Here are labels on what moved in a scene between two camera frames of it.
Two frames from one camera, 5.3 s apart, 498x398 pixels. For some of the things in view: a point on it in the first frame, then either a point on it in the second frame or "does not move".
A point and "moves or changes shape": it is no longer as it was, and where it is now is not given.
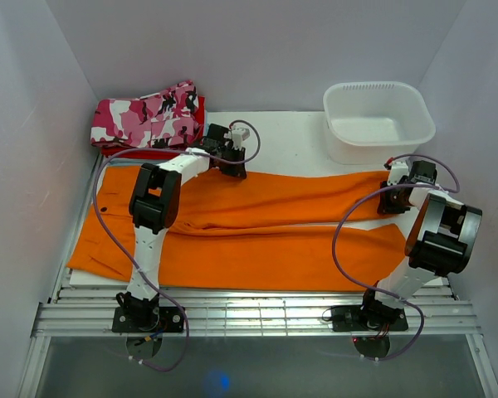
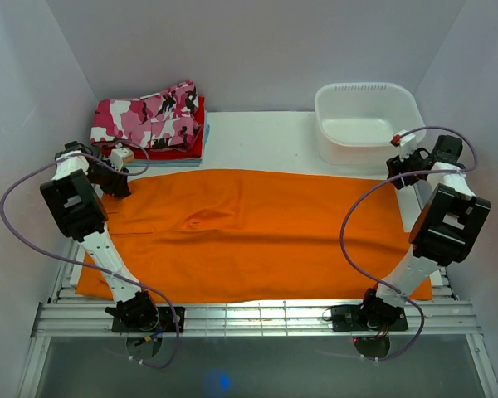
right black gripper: x=386 y=208 → x=396 y=166
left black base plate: x=153 y=319 does not move
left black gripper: x=236 y=170 → x=119 y=186
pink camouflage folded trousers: x=169 y=118 does not move
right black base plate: x=359 y=318 does not move
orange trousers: x=281 y=231 moves or changes shape
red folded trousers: x=161 y=154 does not move
